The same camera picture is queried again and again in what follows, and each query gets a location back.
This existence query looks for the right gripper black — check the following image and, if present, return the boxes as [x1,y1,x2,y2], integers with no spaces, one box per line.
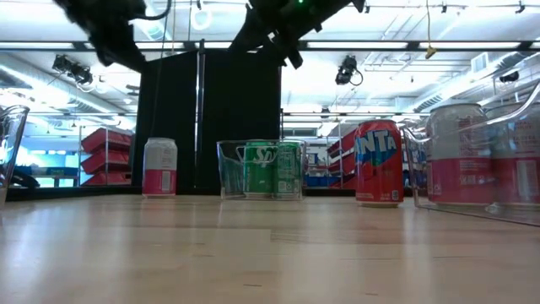
[227,0,321,71]

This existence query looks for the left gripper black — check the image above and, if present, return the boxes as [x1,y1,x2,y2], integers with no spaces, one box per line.
[52,0,147,73]

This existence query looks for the white pink soda can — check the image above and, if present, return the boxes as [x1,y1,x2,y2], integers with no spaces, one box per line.
[424,103,495,207]
[484,103,540,208]
[142,137,179,198]

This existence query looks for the green Sprite soda can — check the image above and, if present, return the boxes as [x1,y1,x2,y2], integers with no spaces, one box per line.
[243,141,278,200]
[276,142,304,200]

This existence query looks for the clear plastic bin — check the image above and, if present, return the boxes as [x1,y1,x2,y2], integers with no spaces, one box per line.
[0,104,31,209]
[216,139,308,202]
[402,82,540,228]

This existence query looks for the red Fanta soda can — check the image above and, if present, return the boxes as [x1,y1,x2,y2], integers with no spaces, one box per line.
[354,119,405,209]

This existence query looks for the black ceiling device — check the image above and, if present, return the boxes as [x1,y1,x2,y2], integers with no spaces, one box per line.
[51,53,95,86]

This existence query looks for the black partition screen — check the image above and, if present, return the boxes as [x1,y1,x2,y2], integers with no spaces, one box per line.
[131,49,283,196]

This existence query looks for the metal rack with red bins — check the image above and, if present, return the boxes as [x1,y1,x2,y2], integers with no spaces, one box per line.
[78,125,135,187]
[324,126,359,190]

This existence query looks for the black overhead camera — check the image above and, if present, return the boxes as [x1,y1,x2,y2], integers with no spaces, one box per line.
[334,54,365,87]

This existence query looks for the yellow hanging cable plug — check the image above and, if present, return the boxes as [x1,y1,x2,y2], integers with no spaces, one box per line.
[424,0,438,60]

